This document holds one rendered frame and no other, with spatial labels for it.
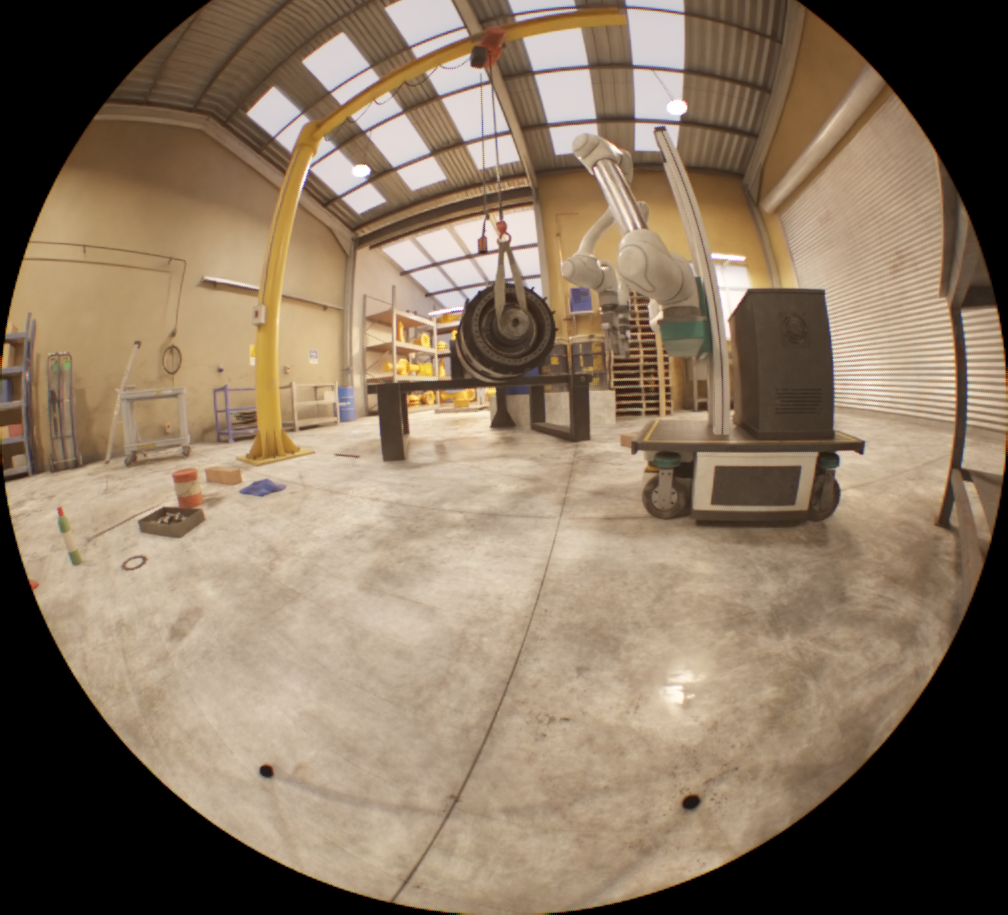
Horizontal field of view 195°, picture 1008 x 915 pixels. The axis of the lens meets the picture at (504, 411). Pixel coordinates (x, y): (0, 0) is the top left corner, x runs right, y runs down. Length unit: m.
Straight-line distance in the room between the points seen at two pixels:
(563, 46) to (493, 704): 7.02
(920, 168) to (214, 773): 6.30
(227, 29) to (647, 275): 7.63
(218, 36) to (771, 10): 9.09
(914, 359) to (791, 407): 4.40
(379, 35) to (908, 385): 9.61
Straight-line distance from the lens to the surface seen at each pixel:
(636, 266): 0.90
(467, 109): 7.07
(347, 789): 0.57
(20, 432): 6.29
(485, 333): 1.60
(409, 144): 7.67
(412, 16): 6.66
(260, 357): 3.32
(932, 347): 5.27
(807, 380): 1.20
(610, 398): 4.11
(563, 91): 6.92
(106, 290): 6.69
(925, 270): 5.40
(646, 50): 6.95
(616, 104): 7.26
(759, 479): 1.10
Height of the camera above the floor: 0.52
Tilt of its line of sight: 4 degrees down
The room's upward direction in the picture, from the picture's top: 3 degrees counter-clockwise
